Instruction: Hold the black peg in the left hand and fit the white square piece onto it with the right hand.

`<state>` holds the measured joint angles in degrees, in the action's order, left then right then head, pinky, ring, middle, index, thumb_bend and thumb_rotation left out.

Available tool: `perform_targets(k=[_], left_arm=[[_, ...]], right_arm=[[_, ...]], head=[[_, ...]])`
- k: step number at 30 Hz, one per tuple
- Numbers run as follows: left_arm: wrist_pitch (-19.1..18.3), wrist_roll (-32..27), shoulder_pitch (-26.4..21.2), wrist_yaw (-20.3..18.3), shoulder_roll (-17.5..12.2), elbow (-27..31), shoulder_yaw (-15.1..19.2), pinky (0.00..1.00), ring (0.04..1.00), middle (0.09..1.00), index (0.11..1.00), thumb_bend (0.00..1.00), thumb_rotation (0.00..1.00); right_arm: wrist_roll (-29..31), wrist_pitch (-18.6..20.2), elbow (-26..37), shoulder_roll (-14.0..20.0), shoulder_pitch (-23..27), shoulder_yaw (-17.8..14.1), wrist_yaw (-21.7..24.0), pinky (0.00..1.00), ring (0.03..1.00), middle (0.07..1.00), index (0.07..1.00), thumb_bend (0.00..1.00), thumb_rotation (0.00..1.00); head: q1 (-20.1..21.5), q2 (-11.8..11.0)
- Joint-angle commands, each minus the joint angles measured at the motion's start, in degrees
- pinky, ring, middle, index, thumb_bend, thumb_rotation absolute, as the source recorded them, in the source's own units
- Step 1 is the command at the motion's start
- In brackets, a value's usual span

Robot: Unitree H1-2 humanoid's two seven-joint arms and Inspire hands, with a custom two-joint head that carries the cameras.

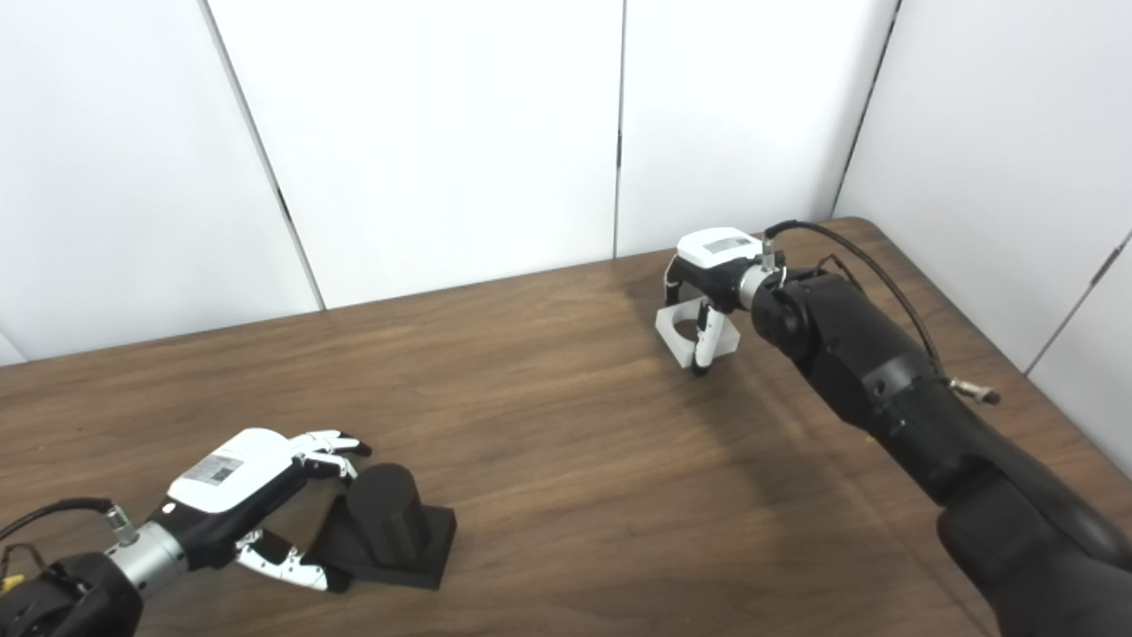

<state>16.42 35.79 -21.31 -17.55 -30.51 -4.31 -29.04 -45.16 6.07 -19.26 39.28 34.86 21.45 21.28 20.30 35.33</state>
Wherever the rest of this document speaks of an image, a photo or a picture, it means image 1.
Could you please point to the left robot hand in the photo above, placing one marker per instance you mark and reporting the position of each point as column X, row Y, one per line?
column 234, row 473

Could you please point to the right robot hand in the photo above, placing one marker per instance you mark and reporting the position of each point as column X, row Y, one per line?
column 716, row 252

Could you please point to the white square piece with hole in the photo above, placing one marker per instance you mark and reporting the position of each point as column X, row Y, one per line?
column 727, row 339

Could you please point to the black peg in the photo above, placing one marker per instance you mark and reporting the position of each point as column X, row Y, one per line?
column 389, row 522

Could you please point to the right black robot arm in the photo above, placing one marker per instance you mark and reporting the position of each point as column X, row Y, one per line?
column 884, row 372

